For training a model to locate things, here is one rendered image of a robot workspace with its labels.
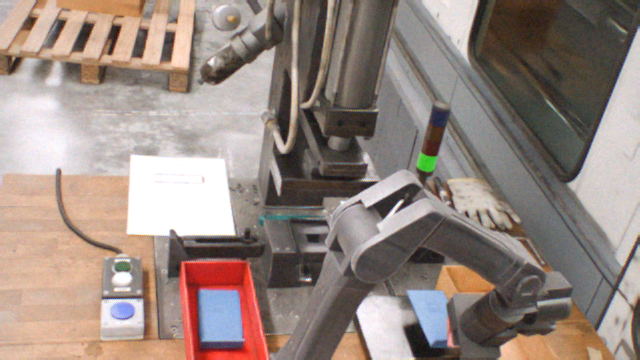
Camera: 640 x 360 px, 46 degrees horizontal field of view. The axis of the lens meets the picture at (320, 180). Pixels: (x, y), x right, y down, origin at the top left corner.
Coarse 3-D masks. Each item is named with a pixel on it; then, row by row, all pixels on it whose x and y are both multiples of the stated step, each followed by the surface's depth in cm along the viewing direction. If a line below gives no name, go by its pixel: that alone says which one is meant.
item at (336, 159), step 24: (312, 120) 141; (312, 144) 133; (336, 144) 130; (288, 168) 130; (312, 168) 130; (336, 168) 127; (360, 168) 128; (288, 192) 129; (312, 192) 130; (336, 192) 131; (360, 192) 132
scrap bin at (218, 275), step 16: (192, 272) 134; (208, 272) 135; (224, 272) 136; (240, 272) 137; (192, 288) 136; (208, 288) 136; (224, 288) 137; (240, 288) 138; (192, 304) 132; (240, 304) 134; (256, 304) 127; (192, 320) 129; (256, 320) 125; (192, 336) 126; (256, 336) 125; (192, 352) 115; (208, 352) 123; (224, 352) 124; (240, 352) 124; (256, 352) 125
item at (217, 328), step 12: (204, 300) 133; (216, 300) 133; (228, 300) 134; (204, 312) 130; (216, 312) 131; (228, 312) 131; (204, 324) 128; (216, 324) 128; (228, 324) 129; (240, 324) 129; (204, 336) 126; (216, 336) 126; (228, 336) 126; (240, 336) 127
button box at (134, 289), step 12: (60, 192) 153; (60, 204) 150; (72, 228) 144; (120, 252) 139; (108, 264) 134; (132, 264) 135; (108, 276) 131; (132, 276) 132; (108, 288) 129; (120, 288) 129; (132, 288) 130
